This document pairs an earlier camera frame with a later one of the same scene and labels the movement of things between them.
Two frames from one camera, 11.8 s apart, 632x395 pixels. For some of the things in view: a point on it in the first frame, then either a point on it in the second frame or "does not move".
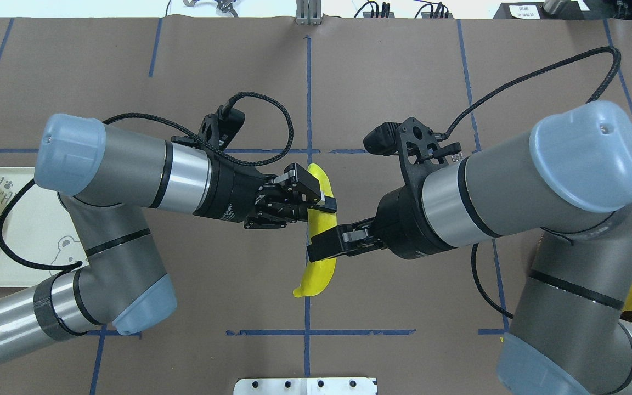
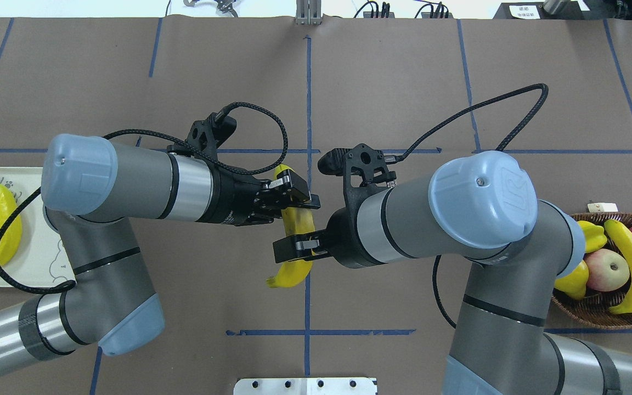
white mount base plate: (306, 386) does not move
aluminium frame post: (308, 12) does not move
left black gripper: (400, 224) → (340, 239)
